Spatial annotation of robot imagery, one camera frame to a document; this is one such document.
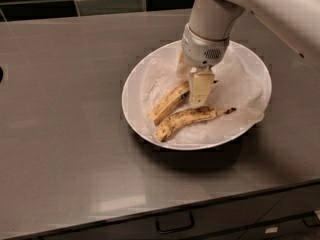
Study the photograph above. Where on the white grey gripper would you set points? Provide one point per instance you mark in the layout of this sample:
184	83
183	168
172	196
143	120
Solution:
201	51

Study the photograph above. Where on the spotted banana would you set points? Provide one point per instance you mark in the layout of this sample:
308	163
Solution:
176	121
175	97

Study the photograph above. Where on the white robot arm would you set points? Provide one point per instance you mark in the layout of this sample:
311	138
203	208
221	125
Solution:
206	35

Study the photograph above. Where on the white bowl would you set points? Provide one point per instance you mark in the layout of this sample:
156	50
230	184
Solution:
133	97

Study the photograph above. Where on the white paper liner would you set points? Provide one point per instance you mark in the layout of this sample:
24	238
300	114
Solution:
240	84

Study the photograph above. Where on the dark drawer front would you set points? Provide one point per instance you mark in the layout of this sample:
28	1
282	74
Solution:
253	218

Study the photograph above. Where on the white drawer label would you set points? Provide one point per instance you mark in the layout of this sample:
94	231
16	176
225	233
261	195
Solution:
271	230

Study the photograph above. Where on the black drawer handle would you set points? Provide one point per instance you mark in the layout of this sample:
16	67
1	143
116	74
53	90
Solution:
174	222

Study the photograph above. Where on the right drawer handle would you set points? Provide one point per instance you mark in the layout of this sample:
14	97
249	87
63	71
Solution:
312	219

